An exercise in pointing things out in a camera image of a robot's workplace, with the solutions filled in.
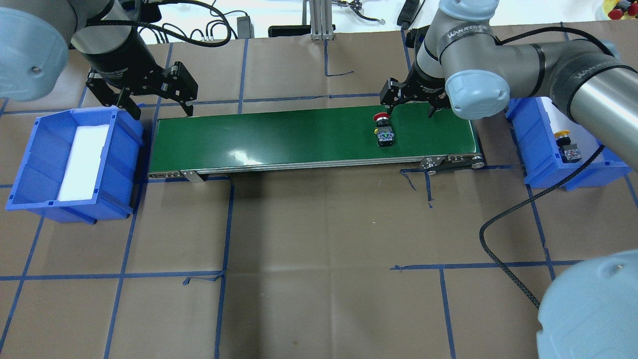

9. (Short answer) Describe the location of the red push button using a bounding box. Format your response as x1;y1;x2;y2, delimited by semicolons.
373;112;395;148

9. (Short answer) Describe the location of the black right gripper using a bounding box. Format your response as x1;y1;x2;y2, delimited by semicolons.
380;67;451;118

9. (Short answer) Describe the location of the blue bin left side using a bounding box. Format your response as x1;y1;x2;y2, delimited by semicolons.
6;107;144;224

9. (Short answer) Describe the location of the black power adapter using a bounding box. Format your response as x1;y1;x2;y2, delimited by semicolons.
236;15;255;39

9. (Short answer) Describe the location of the white foam pad right bin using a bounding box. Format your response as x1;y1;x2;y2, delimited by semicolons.
540;96;600;162

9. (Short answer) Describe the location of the white foam pad left bin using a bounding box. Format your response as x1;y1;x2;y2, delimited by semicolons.
57;124;109;201

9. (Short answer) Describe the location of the white foam pad bin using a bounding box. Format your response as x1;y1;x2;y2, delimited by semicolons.
540;96;600;162
57;124;109;201

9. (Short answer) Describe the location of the aluminium frame post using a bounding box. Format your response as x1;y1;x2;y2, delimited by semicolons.
302;0;334;41

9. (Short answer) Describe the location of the yellow push button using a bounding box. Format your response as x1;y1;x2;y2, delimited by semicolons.
554;130;583;164

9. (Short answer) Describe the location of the yellow plate of buttons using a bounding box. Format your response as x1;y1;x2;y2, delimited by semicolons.
602;0;638;20

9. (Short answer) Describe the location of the blue bin right side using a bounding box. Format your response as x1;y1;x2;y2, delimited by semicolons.
506;97;632;190

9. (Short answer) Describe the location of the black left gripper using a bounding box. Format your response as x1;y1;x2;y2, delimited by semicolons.
86;60;198;120

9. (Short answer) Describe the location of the green conveyor belt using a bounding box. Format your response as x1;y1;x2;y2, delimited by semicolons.
149;103;487;181

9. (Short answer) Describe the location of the black braided cable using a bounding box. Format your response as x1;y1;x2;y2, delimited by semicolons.
478;145;606;309

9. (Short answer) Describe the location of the blue bin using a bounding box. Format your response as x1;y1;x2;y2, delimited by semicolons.
506;97;632;190
6;107;144;224

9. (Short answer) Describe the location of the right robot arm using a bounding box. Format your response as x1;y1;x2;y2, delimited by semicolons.
380;0;638;359

